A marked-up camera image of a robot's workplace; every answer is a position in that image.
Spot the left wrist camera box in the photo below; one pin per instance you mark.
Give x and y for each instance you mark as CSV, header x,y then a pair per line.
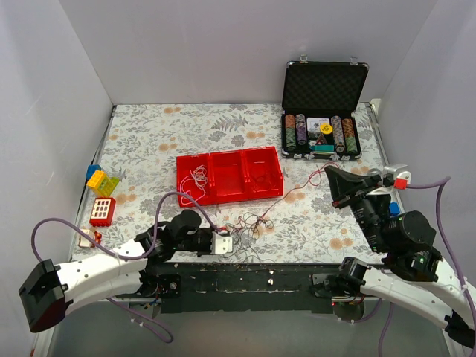
x,y
221,244

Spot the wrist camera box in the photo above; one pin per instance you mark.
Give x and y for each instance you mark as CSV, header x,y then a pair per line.
x,y
221,244
394,177

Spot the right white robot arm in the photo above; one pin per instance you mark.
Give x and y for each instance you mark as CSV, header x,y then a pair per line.
x,y
420,279

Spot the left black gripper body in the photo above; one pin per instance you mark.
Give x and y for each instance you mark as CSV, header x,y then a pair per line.
x,y
207,242

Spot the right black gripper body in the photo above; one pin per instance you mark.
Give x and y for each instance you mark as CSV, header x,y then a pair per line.
x,y
354,197

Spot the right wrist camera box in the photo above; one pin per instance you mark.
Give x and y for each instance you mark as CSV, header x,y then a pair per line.
x,y
394,177

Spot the red three-compartment tray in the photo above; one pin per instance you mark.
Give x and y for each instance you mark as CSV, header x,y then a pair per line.
x,y
229,176

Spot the yellow green toy brick house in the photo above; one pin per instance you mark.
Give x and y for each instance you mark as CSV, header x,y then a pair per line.
x,y
102,182

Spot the red white window brick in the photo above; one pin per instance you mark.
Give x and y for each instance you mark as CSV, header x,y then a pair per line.
x,y
102,212

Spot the small blue block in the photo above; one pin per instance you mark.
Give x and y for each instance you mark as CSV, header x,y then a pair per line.
x,y
394,209

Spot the black poker chip case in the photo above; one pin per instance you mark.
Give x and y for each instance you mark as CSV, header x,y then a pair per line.
x,y
318,106

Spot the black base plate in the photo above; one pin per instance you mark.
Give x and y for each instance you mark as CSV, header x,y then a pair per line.
x,y
234,287

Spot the small white red toy figure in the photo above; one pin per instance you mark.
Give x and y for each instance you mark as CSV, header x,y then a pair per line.
x,y
89,238

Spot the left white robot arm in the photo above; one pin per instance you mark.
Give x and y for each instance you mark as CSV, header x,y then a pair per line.
x,y
51,291

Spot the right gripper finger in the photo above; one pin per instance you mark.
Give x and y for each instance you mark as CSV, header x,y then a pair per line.
x,y
342,200
341,181

